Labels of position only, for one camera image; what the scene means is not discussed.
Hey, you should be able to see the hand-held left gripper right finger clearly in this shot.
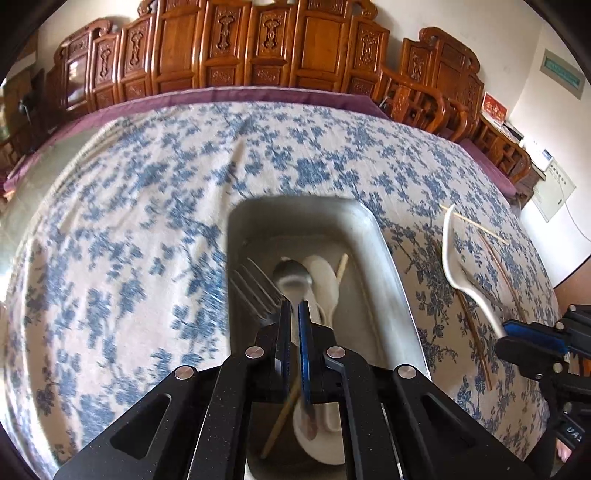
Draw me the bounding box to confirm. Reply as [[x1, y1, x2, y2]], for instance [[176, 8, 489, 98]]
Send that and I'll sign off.
[[298, 300, 539, 480]]

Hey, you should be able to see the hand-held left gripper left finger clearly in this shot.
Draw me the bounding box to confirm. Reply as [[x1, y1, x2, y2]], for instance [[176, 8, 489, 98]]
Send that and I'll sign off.
[[53, 299, 293, 480]]

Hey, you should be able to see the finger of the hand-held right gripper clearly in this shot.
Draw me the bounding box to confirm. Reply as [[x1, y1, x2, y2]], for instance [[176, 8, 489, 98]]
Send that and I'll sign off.
[[502, 305, 591, 358], [496, 338, 567, 380]]

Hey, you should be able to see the brown wooden chopstick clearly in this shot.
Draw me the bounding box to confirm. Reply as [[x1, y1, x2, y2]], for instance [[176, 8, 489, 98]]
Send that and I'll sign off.
[[431, 237, 492, 381], [475, 228, 525, 321]]

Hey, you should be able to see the metal fork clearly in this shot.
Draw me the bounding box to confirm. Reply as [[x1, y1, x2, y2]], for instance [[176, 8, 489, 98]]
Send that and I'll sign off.
[[229, 257, 283, 326]]

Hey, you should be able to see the light bamboo chopstick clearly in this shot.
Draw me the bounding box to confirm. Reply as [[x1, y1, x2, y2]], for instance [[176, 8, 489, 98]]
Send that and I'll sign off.
[[438, 204, 506, 241], [260, 253, 349, 459]]

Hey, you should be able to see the metal spoon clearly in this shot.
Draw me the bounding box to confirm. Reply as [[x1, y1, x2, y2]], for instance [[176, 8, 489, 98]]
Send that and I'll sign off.
[[272, 260, 320, 441]]

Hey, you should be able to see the white plastic spoon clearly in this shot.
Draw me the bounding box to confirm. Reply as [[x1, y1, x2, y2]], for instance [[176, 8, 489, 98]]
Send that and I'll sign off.
[[294, 401, 348, 466], [441, 204, 509, 340], [299, 254, 341, 333]]

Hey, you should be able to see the grey metal tray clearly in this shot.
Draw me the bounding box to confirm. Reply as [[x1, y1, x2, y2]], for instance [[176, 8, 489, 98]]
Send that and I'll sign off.
[[225, 195, 434, 480]]

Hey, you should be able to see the wooden side table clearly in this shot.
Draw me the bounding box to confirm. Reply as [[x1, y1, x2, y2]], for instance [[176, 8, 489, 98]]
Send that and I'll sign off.
[[480, 115, 550, 204]]

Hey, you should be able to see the purple armchair cushion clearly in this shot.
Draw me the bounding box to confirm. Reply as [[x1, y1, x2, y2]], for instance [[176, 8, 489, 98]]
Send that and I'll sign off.
[[457, 138, 518, 195]]

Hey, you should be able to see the blue floral tablecloth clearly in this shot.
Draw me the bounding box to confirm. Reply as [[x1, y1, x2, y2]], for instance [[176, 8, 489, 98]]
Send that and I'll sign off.
[[0, 99, 561, 480]]

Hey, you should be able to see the red desk card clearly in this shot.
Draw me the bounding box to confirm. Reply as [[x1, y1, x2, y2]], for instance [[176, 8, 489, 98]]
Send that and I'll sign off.
[[481, 91, 509, 125]]

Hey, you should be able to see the carved wooden armchair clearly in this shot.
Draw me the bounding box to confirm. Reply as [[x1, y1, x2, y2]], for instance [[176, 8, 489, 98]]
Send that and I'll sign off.
[[399, 27, 533, 185]]

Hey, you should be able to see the carved wooden sofa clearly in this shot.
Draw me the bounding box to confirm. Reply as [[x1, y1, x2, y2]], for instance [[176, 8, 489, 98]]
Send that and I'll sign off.
[[44, 0, 407, 116]]

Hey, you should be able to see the white wall panel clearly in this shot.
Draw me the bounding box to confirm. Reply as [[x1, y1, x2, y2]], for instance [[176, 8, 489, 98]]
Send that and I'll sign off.
[[533, 157, 578, 224]]

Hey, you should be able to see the grey wall electrical box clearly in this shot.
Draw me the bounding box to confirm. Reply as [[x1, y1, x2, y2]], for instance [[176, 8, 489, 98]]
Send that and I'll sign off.
[[540, 48, 583, 100]]

